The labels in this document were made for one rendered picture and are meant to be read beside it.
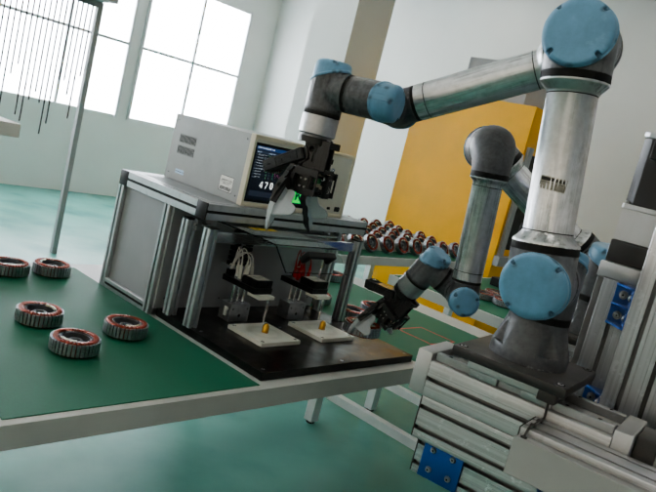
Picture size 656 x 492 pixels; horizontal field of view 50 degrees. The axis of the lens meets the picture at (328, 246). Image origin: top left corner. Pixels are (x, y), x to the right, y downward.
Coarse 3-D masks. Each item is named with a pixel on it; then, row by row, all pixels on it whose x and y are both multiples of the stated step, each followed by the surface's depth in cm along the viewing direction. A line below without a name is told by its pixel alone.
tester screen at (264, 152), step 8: (256, 152) 194; (264, 152) 197; (272, 152) 199; (280, 152) 201; (256, 160) 195; (256, 168) 196; (256, 176) 197; (264, 176) 199; (272, 176) 201; (280, 176) 204; (256, 184) 198; (248, 192) 197; (264, 200) 202
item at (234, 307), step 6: (222, 300) 206; (228, 300) 207; (234, 300) 208; (222, 306) 206; (228, 306) 204; (234, 306) 204; (240, 306) 206; (246, 306) 207; (222, 312) 206; (228, 312) 204; (234, 312) 205; (240, 312) 206; (246, 312) 208; (228, 318) 204; (234, 318) 205; (240, 318) 207; (246, 318) 209
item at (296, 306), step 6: (282, 300) 223; (282, 306) 223; (288, 306) 221; (294, 306) 223; (300, 306) 225; (276, 312) 225; (282, 312) 223; (288, 312) 222; (294, 312) 224; (300, 312) 226; (288, 318) 222; (294, 318) 224; (300, 318) 226
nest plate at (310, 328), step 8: (312, 320) 224; (320, 320) 226; (296, 328) 213; (304, 328) 212; (312, 328) 215; (328, 328) 219; (336, 328) 222; (312, 336) 209; (320, 336) 209; (328, 336) 211; (336, 336) 213; (344, 336) 215; (352, 336) 217
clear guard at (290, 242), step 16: (224, 224) 192; (240, 224) 196; (272, 240) 182; (288, 240) 188; (304, 240) 195; (288, 256) 179; (336, 256) 193; (288, 272) 176; (304, 272) 180; (320, 272) 185; (336, 272) 189
